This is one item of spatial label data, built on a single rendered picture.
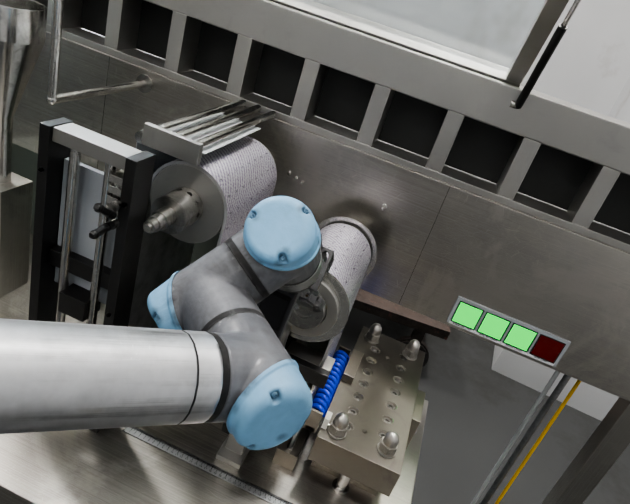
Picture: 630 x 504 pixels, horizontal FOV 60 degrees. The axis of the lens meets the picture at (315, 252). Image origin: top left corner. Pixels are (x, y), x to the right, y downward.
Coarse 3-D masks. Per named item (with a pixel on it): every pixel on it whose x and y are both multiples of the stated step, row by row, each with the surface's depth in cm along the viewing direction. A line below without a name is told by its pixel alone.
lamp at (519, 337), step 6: (516, 330) 116; (522, 330) 116; (528, 330) 116; (510, 336) 117; (516, 336) 117; (522, 336) 117; (528, 336) 116; (534, 336) 116; (510, 342) 118; (516, 342) 117; (522, 342) 117; (528, 342) 117; (522, 348) 118
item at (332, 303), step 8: (320, 288) 88; (328, 288) 88; (328, 296) 89; (336, 296) 89; (328, 304) 89; (336, 304) 89; (328, 312) 90; (336, 312) 89; (328, 320) 90; (336, 320) 90; (296, 328) 93; (320, 328) 91; (328, 328) 91; (312, 336) 92
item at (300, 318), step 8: (320, 296) 89; (296, 312) 91; (304, 312) 90; (312, 312) 89; (320, 312) 89; (296, 320) 91; (304, 320) 91; (312, 320) 90; (320, 320) 90; (304, 328) 91; (312, 328) 91
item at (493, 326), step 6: (486, 318) 117; (492, 318) 117; (498, 318) 117; (486, 324) 118; (492, 324) 118; (498, 324) 117; (504, 324) 117; (480, 330) 119; (486, 330) 118; (492, 330) 118; (498, 330) 118; (504, 330) 117; (492, 336) 119; (498, 336) 118
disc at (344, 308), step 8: (328, 280) 89; (336, 280) 88; (336, 288) 89; (344, 296) 89; (344, 304) 89; (344, 312) 90; (344, 320) 91; (336, 328) 92; (296, 336) 95; (304, 336) 94; (320, 336) 93; (328, 336) 93
